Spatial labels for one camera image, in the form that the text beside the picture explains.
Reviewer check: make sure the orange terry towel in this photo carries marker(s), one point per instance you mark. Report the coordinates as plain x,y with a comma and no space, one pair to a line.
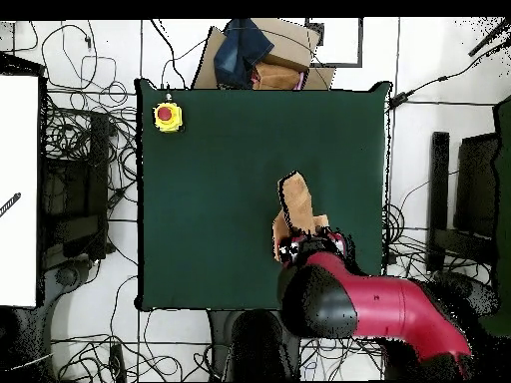
297,199

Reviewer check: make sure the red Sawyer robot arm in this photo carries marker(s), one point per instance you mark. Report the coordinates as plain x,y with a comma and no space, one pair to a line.
379,307

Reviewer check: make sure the black stand base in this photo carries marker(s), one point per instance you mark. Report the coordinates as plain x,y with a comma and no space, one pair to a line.
439,179
98,159

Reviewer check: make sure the dark green table cloth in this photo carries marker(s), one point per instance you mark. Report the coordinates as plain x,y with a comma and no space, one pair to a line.
504,199
219,199

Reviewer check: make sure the folded orange towel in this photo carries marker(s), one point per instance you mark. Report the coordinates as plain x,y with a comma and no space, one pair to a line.
275,76

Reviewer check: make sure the brown cardboard box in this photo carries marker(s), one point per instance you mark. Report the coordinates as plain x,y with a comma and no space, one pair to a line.
291,44

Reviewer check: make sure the yellow emergency stop button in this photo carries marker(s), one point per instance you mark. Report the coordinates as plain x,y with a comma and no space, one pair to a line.
167,117

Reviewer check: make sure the blue jeans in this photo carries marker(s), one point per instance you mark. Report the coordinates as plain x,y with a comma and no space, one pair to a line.
239,52

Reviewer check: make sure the black power strip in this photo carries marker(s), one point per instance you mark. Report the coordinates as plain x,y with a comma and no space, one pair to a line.
117,363

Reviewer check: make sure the black tripod leg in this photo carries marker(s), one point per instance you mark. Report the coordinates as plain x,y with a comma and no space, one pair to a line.
489,38

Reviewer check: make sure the black striped rod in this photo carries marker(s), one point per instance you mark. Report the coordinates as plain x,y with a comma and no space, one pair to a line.
10,204

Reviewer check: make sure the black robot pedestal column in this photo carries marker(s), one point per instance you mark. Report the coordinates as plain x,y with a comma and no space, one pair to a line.
255,347

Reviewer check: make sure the black pedestal foot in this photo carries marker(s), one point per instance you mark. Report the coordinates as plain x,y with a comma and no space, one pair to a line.
66,275

